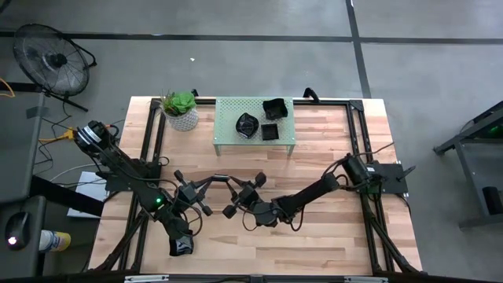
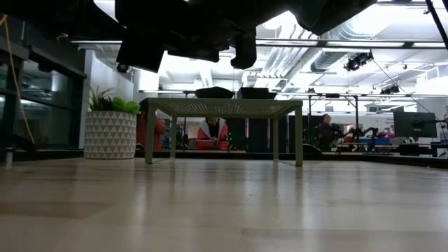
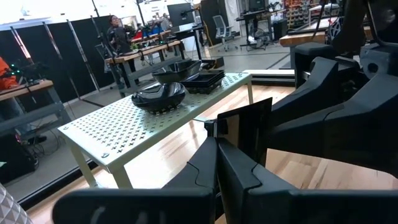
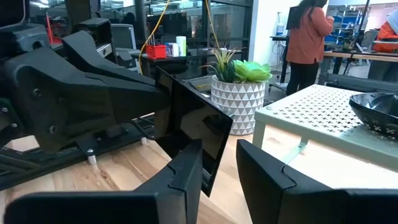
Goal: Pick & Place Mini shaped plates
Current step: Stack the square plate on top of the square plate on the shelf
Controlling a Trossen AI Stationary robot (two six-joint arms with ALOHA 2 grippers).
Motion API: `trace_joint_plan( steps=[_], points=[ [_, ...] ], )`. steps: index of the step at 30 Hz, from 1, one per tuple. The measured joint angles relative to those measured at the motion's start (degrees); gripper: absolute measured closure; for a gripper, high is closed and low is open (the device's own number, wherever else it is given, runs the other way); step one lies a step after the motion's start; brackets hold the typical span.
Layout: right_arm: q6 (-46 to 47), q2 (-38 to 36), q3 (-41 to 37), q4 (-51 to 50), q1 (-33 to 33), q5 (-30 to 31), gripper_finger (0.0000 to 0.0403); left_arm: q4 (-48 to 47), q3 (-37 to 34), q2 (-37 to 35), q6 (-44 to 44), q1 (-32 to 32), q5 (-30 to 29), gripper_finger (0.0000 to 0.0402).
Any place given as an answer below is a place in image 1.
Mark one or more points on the black computer mouse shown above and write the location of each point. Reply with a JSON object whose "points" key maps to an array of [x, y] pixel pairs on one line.
{"points": [[17, 228]]}

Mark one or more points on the white yellow spray can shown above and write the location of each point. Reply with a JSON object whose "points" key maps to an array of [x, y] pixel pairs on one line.
{"points": [[53, 240]]}

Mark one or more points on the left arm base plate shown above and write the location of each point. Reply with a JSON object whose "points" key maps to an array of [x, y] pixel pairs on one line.
{"points": [[114, 184]]}

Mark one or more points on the yellow power plug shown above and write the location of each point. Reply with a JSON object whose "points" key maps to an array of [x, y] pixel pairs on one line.
{"points": [[67, 135]]}

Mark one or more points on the black desk beam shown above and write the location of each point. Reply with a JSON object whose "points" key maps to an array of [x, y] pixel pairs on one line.
{"points": [[63, 194]]}

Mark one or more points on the black floor fan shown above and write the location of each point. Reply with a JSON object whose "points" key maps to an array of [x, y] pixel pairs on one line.
{"points": [[51, 61]]}

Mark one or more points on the black box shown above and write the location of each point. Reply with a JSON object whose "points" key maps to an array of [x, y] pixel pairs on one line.
{"points": [[492, 200]]}

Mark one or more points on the black device with green light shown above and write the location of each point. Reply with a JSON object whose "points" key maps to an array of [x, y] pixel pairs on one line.
{"points": [[496, 130]]}

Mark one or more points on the black small square mini plate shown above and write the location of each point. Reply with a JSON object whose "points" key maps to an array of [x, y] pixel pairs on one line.
{"points": [[270, 132], [221, 177]]}

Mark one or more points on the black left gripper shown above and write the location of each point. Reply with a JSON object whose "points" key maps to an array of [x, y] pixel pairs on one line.
{"points": [[189, 193]]}

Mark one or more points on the silver metal bracket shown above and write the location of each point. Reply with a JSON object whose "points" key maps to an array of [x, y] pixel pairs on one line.
{"points": [[145, 278], [369, 280]]}

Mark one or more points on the black table clamp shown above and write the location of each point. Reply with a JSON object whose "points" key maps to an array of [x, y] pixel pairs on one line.
{"points": [[194, 93], [310, 92]]}

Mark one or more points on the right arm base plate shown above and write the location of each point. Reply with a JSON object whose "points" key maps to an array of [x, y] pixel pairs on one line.
{"points": [[397, 184]]}

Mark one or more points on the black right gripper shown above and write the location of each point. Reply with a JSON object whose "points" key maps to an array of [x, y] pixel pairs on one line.
{"points": [[247, 197]]}

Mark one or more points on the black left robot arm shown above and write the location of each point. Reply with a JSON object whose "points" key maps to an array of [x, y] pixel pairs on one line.
{"points": [[118, 165]]}

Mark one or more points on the black floor tape strip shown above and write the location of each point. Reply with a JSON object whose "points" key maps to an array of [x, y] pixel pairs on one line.
{"points": [[352, 19], [236, 38]]}

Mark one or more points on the green perforated metal shelf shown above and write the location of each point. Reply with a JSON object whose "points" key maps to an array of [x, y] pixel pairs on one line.
{"points": [[228, 114]]}

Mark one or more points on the grey metal cart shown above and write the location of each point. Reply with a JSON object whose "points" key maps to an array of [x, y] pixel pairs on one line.
{"points": [[469, 181]]}

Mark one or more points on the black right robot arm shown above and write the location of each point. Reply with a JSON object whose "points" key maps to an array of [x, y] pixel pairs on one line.
{"points": [[306, 194]]}

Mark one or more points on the black wavy square mini plate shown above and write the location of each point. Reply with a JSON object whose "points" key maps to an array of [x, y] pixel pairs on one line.
{"points": [[182, 248], [275, 109]]}

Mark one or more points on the white paper sheet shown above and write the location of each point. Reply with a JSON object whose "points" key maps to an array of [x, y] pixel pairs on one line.
{"points": [[92, 190]]}

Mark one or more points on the grey side desk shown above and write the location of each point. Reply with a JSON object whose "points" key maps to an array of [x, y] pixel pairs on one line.
{"points": [[19, 165]]}

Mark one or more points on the black leaf-shaped mini plate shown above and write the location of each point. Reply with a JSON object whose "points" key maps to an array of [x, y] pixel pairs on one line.
{"points": [[247, 126]]}

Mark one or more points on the succulent in white pot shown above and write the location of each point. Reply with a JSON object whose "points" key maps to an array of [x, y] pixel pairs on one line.
{"points": [[182, 120]]}

